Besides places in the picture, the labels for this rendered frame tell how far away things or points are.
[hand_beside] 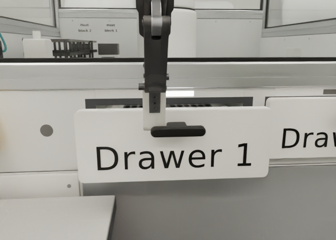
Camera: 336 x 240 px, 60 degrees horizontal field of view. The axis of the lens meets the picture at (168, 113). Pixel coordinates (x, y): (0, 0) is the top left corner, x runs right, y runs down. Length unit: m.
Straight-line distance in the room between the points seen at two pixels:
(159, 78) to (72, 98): 0.23
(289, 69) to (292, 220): 0.30
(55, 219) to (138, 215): 0.16
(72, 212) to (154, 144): 0.18
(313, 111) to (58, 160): 0.46
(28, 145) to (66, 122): 0.08
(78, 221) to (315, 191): 0.44
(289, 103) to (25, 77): 0.45
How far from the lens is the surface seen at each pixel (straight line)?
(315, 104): 0.57
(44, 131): 0.55
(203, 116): 0.43
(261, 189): 0.61
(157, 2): 0.29
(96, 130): 0.43
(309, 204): 0.66
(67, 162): 0.56
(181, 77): 0.51
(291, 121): 0.56
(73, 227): 0.48
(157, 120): 0.39
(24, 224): 0.51
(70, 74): 0.52
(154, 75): 0.32
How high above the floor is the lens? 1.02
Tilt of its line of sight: 13 degrees down
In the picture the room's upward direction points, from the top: straight up
